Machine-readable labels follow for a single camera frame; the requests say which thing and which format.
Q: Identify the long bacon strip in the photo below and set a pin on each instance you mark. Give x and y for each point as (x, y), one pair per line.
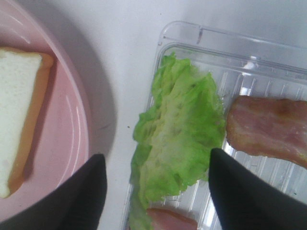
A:
(275, 128)

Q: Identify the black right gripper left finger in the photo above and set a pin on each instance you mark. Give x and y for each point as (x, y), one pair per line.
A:
(76, 205)

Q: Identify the bread slice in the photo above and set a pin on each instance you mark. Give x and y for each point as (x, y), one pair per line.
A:
(23, 84)

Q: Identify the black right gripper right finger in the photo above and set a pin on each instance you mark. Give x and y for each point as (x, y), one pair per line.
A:
(243, 201)

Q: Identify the clear ingredients container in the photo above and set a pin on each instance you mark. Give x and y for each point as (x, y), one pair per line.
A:
(240, 65)

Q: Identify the green lettuce leaf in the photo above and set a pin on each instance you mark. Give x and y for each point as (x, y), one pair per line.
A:
(174, 136)

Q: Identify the pink round plate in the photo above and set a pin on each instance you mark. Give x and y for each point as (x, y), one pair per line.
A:
(61, 142)

